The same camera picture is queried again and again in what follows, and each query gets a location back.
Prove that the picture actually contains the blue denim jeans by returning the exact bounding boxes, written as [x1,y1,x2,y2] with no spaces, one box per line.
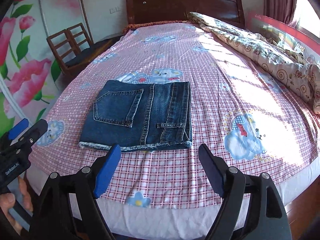
[79,80,193,152]

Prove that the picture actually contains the person's left hand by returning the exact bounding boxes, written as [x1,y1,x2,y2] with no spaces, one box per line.
[0,175,34,237]

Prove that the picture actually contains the brown wooden chair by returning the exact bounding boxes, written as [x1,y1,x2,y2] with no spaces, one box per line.
[47,23,120,78]

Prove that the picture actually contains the pink plaid bed sheet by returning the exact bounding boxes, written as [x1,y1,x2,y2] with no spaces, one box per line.
[30,23,319,209]

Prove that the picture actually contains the floral swirl quilt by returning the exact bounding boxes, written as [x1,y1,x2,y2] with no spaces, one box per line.
[188,12,319,114]

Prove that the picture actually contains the red framed picture board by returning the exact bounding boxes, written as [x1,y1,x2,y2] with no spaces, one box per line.
[246,11,319,64]

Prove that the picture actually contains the dark wooden headboard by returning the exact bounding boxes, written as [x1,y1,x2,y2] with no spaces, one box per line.
[126,0,245,29]

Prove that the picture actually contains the white wall socket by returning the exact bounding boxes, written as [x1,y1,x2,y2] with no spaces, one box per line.
[110,7,121,14]

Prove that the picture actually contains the window with dark frame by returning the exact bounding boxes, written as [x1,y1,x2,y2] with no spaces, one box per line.
[291,0,319,38]

